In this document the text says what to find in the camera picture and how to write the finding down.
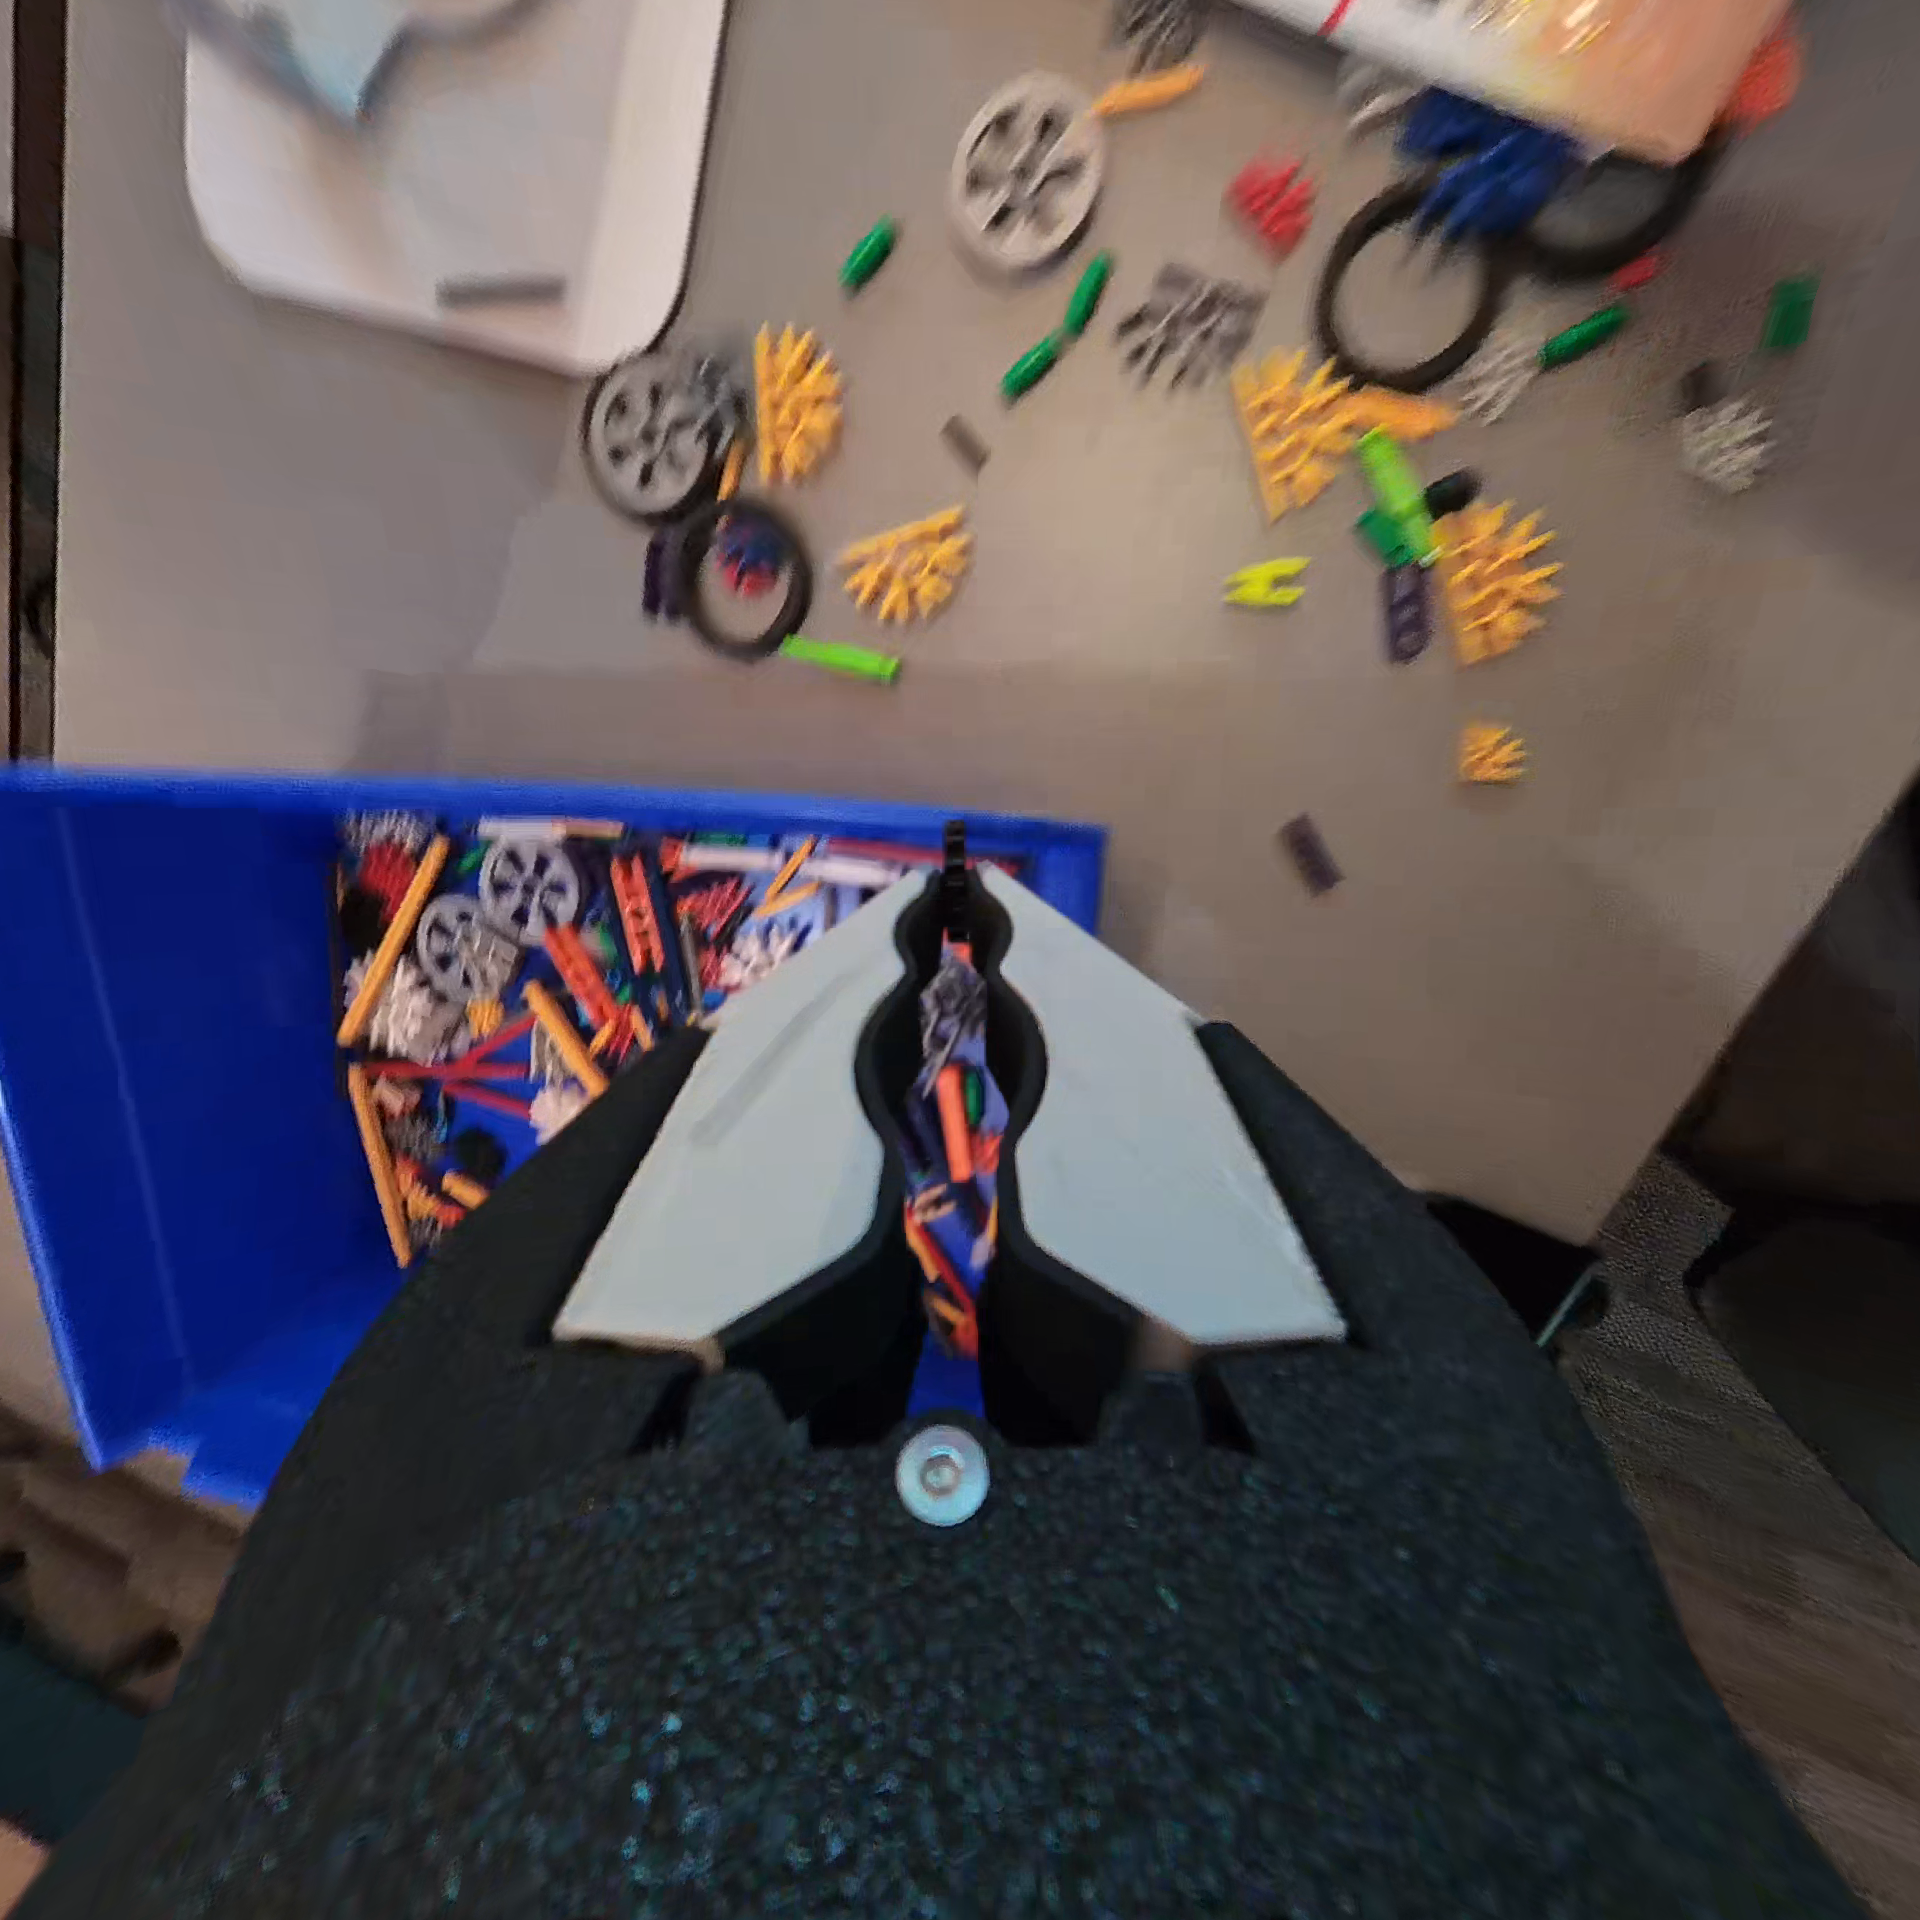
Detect white base board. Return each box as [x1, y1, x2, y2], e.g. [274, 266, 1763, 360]
[182, 0, 731, 377]

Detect blue snowflake toy connector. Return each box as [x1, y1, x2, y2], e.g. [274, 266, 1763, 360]
[1394, 86, 1592, 242]

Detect grey fan connector with rod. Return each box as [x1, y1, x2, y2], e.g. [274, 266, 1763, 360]
[1677, 364, 1781, 497]

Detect black toy tyre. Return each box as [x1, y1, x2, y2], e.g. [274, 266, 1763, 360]
[674, 497, 816, 662]
[1500, 133, 1721, 288]
[1315, 175, 1510, 395]

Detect black office chair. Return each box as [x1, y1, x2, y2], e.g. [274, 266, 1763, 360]
[1686, 1184, 1920, 1502]

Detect orange ladder toy piece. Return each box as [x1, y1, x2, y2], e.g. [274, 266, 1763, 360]
[1725, 21, 1802, 129]

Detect yellow snowflake toy connector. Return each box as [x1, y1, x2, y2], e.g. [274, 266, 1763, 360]
[1433, 502, 1567, 666]
[1230, 347, 1375, 524]
[751, 322, 846, 490]

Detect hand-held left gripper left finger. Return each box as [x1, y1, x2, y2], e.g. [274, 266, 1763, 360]
[552, 869, 957, 1428]

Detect pile of mixed toy pieces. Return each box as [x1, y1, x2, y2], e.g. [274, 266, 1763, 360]
[332, 810, 1052, 1351]

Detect blue plastic bin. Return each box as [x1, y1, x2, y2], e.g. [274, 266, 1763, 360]
[0, 761, 1113, 1510]

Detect grey spoked toy wheel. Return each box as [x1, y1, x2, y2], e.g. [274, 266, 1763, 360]
[949, 69, 1110, 276]
[582, 352, 753, 522]

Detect yellow half snowflake connector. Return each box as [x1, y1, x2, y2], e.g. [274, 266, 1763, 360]
[834, 504, 979, 628]

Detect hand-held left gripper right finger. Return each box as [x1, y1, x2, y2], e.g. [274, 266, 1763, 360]
[961, 866, 1349, 1441]

